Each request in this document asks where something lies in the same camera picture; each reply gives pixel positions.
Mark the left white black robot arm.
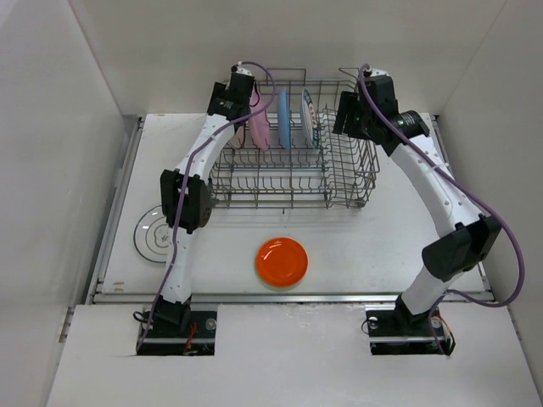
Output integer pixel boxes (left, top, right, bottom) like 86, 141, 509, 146
150, 68, 255, 337

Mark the small orange plate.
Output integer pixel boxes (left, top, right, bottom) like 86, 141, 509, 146
255, 237, 309, 289

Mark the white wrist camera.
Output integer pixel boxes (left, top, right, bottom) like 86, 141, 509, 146
365, 68, 389, 77
231, 64, 249, 75

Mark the white plate teal lettered rim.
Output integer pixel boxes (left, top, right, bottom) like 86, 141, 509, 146
300, 88, 320, 149

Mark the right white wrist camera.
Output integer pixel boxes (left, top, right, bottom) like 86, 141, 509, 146
365, 68, 389, 77

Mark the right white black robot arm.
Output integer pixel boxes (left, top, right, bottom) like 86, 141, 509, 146
333, 71, 501, 334

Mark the white plate dark line emblem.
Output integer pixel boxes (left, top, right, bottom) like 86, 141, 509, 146
132, 205, 171, 265

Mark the pink plate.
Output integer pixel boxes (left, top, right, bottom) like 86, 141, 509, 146
248, 89, 270, 150

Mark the blue plate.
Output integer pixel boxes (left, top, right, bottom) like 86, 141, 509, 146
277, 88, 291, 150

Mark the right aluminium rail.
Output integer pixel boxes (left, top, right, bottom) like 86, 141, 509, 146
430, 114, 495, 301

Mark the front aluminium rail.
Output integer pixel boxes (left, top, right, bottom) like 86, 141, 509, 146
84, 290, 495, 304

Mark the grey wire dish rack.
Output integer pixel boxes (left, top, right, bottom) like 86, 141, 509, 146
210, 68, 380, 209

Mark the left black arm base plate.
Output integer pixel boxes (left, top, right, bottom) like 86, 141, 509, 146
132, 309, 217, 356

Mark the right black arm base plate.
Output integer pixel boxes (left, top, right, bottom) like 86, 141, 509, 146
361, 309, 456, 356

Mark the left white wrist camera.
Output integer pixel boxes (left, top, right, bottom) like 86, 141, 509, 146
231, 64, 249, 75

